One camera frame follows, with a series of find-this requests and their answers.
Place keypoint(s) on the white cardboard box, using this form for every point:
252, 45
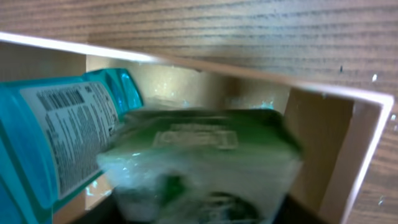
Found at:
339, 126

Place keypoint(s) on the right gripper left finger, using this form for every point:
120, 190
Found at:
106, 212

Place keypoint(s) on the teal mouthwash bottle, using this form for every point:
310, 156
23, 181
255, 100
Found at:
52, 130

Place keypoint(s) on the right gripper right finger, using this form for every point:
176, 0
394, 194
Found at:
293, 212

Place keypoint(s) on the green white packet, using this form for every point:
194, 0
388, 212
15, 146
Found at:
201, 166

